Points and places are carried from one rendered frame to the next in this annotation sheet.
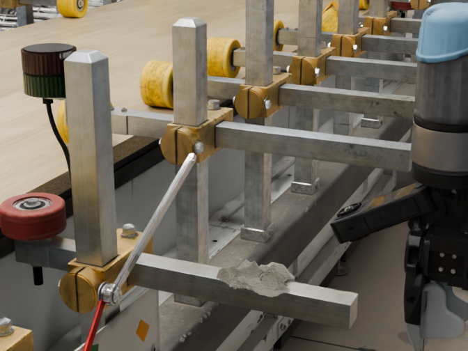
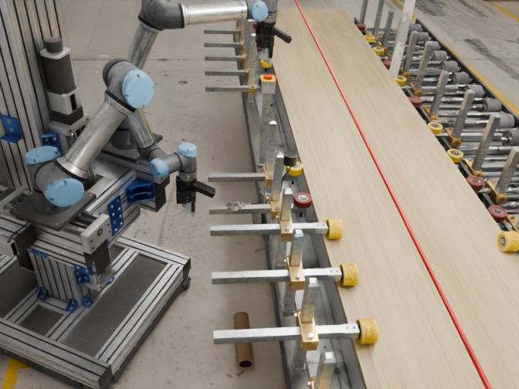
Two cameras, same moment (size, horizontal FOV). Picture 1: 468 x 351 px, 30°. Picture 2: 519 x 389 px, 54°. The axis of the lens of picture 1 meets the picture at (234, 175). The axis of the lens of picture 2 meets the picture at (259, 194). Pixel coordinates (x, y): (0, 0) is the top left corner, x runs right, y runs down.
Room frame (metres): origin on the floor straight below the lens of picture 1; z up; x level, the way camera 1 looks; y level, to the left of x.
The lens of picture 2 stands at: (2.42, -0.84, 2.27)
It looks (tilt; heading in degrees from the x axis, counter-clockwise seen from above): 38 degrees down; 148
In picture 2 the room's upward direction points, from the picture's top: 4 degrees clockwise
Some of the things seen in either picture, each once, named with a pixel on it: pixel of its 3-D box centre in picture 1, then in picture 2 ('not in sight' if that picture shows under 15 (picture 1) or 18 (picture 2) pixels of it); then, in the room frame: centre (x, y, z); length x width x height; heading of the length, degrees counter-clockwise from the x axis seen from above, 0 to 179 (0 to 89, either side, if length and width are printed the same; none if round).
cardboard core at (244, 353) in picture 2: not in sight; (242, 339); (1.00, -0.01, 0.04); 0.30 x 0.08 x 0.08; 156
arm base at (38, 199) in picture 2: not in sight; (51, 191); (0.77, -0.74, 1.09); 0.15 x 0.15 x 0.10
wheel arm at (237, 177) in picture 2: not in sight; (252, 177); (0.70, 0.17, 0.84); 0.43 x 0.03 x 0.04; 66
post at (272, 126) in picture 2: not in sight; (269, 164); (0.70, 0.26, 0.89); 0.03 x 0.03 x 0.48; 66
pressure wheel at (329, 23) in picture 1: (329, 26); not in sight; (2.16, -0.24, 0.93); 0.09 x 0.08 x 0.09; 66
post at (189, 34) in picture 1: (191, 188); (283, 235); (1.16, 0.06, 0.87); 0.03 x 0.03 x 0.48; 66
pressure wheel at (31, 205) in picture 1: (35, 242); (301, 206); (1.01, 0.25, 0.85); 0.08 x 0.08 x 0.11
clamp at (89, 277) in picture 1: (106, 269); (276, 206); (0.95, 0.15, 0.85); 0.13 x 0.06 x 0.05; 156
